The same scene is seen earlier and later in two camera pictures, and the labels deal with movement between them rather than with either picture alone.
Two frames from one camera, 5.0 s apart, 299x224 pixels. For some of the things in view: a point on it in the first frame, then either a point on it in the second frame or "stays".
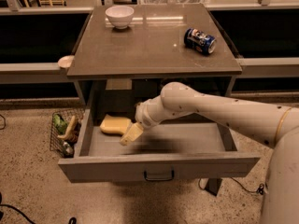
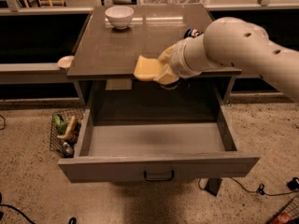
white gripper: [144, 116] -> [177, 60]
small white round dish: [65, 62] stays
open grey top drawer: [183, 147] stays
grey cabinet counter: [152, 46] stays
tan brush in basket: [68, 132] stays
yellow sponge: [118, 125] -> [147, 69]
